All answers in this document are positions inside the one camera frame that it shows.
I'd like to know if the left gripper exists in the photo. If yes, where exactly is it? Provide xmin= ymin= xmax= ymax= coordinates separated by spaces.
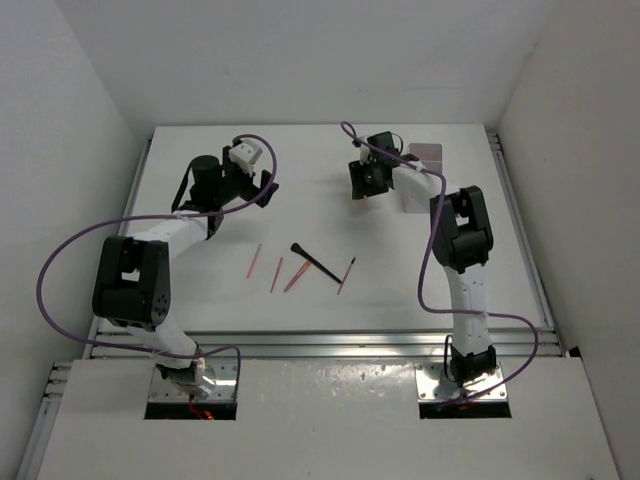
xmin=212 ymin=145 xmax=277 ymax=207

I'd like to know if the rose spoolie brush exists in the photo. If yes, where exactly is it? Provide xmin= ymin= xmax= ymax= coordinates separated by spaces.
xmin=336 ymin=256 xmax=357 ymax=295

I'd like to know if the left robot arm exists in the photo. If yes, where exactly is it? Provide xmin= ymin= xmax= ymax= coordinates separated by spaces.
xmin=92 ymin=137 xmax=278 ymax=397

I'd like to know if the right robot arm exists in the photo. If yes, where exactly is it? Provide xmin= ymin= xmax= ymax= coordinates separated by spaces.
xmin=342 ymin=123 xmax=497 ymax=387

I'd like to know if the clear acrylic organizer box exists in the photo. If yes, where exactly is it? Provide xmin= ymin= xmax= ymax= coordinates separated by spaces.
xmin=402 ymin=142 xmax=443 ymax=214

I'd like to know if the black powder brush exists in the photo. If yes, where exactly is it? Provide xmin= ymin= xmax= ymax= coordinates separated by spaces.
xmin=290 ymin=242 xmax=342 ymax=285

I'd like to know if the rose gold flat brush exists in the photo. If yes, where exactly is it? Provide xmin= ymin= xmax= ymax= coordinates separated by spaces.
xmin=283 ymin=261 xmax=311 ymax=293

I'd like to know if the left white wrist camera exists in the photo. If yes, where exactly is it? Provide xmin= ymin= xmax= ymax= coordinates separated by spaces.
xmin=228 ymin=140 xmax=263 ymax=175

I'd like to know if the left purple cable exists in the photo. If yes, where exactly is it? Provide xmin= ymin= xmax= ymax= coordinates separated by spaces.
xmin=37 ymin=132 xmax=280 ymax=396

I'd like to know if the purple cable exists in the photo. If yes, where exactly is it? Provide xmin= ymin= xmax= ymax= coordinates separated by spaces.
xmin=37 ymin=132 xmax=280 ymax=396
xmin=339 ymin=120 xmax=540 ymax=404

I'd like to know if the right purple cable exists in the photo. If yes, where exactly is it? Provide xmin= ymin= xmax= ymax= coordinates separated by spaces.
xmin=339 ymin=120 xmax=540 ymax=404

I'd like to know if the aluminium front rail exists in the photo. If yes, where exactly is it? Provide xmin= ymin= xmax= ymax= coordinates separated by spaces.
xmin=85 ymin=328 xmax=562 ymax=359

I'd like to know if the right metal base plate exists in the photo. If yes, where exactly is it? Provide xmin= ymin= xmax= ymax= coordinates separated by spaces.
xmin=415 ymin=360 xmax=508 ymax=403

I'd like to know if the metal base plate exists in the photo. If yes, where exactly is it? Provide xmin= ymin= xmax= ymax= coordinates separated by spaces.
xmin=415 ymin=360 xmax=508 ymax=403
xmin=148 ymin=361 xmax=237 ymax=404

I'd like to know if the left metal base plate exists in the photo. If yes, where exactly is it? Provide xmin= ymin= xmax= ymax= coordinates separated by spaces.
xmin=148 ymin=361 xmax=237 ymax=404

